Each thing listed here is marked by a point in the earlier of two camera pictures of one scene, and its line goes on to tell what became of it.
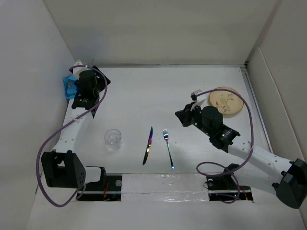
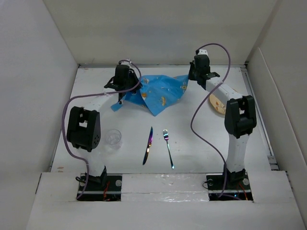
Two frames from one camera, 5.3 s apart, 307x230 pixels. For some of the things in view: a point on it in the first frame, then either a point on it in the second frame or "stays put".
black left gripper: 100,80 → 132,74
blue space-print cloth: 70,86 → 156,92
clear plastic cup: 112,137 stays put
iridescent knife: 148,146 stays put
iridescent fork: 166,137 stays put
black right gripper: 184,115 → 191,76
